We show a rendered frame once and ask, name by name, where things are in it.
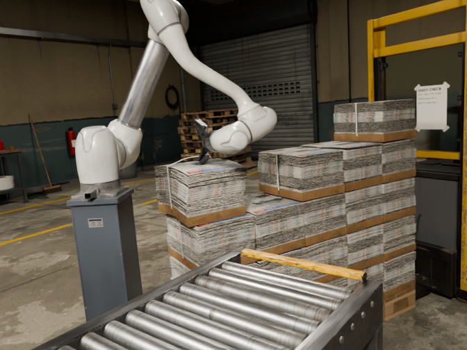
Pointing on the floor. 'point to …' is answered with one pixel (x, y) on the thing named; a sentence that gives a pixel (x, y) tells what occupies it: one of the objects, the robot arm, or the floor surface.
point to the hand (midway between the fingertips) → (192, 142)
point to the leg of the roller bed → (376, 340)
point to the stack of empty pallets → (210, 117)
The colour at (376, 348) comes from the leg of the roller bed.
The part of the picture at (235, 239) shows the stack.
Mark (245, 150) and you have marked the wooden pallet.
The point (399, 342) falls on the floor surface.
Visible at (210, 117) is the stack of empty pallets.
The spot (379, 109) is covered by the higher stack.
